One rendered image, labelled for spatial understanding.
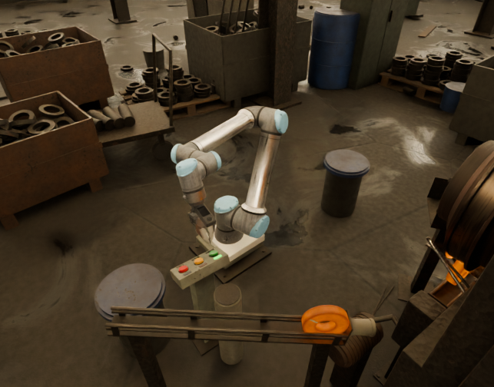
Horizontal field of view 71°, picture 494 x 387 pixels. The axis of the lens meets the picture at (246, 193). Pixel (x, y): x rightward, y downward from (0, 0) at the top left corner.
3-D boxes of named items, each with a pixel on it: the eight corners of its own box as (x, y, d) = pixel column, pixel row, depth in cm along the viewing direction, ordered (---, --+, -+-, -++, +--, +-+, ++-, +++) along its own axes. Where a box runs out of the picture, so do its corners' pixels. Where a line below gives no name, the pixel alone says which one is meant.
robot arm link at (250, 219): (243, 226, 219) (270, 107, 199) (266, 237, 211) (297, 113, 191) (230, 232, 207) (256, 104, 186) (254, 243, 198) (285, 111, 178)
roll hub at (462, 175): (479, 160, 93) (439, 237, 109) (523, 137, 107) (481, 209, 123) (459, 150, 96) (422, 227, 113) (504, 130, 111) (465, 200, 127)
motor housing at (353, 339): (362, 387, 168) (389, 327, 134) (329, 417, 158) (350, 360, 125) (342, 365, 176) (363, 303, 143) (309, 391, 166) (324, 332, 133)
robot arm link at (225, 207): (225, 211, 229) (223, 190, 218) (247, 220, 221) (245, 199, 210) (210, 225, 219) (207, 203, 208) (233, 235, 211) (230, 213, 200)
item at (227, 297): (247, 355, 180) (247, 296, 148) (228, 369, 175) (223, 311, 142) (234, 338, 188) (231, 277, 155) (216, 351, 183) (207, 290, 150)
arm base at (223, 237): (208, 232, 228) (207, 221, 222) (232, 219, 237) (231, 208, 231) (225, 249, 216) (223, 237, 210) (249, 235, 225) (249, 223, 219)
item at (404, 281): (432, 276, 219) (479, 184, 174) (435, 310, 200) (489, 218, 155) (398, 267, 224) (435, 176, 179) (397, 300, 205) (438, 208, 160)
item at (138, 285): (187, 342, 186) (176, 294, 159) (129, 378, 172) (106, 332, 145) (161, 300, 207) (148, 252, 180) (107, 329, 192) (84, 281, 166)
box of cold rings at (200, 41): (264, 68, 517) (266, 2, 462) (306, 88, 456) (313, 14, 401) (190, 86, 464) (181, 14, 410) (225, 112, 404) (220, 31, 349)
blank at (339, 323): (326, 342, 123) (324, 334, 126) (359, 323, 116) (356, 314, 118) (293, 329, 118) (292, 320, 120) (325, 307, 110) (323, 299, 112)
